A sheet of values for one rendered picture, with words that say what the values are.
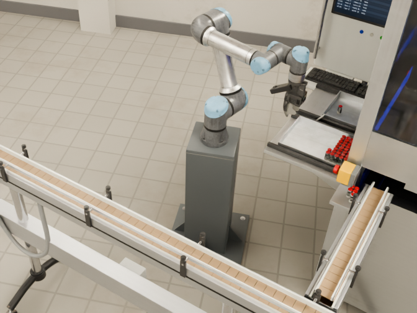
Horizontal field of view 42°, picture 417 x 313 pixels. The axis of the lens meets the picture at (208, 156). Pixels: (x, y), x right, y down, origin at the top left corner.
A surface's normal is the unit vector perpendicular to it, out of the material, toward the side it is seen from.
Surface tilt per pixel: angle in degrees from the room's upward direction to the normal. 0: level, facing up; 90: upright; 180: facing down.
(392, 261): 90
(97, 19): 90
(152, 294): 0
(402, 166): 90
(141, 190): 0
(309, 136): 0
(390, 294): 90
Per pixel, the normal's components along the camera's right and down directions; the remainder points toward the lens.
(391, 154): -0.51, 0.55
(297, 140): 0.04, -0.75
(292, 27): -0.19, 0.64
